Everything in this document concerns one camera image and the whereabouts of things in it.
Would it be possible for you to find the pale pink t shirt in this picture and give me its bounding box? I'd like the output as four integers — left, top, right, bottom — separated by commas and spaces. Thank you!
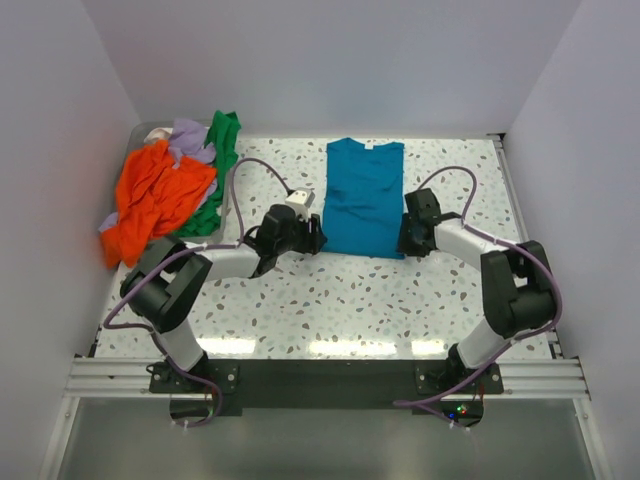
143, 127, 173, 145

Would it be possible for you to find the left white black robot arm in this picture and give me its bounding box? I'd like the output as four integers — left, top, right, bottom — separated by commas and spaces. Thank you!
120, 204, 327, 392

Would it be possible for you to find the aluminium frame rail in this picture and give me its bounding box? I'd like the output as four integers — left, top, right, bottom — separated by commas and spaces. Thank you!
63, 358, 590, 400

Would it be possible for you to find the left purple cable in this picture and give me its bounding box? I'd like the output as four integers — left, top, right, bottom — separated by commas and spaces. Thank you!
103, 158, 296, 427

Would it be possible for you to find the lilac t shirt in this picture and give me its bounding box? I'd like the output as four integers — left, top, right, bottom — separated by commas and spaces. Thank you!
98, 117, 219, 234

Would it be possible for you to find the blue t shirt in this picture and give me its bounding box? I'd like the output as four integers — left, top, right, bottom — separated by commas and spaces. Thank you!
322, 138, 404, 260

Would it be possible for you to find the green t shirt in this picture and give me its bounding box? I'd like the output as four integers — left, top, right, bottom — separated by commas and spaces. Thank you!
174, 110, 241, 238

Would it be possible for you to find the orange t shirt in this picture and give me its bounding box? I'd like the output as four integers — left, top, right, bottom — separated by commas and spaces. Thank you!
100, 140, 217, 268

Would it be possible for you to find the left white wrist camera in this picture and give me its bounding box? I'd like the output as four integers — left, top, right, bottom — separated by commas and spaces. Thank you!
285, 188, 315, 221

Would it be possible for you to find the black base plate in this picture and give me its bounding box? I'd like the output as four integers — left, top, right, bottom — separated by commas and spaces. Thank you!
148, 357, 502, 419

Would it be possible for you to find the purple cable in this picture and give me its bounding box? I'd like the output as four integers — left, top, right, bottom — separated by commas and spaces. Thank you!
103, 158, 296, 427
393, 166, 566, 419

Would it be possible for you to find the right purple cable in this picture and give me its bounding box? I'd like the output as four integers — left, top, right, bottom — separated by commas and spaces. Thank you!
393, 166, 566, 419

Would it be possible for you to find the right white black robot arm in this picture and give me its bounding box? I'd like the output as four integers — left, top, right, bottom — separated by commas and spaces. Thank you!
397, 189, 560, 393

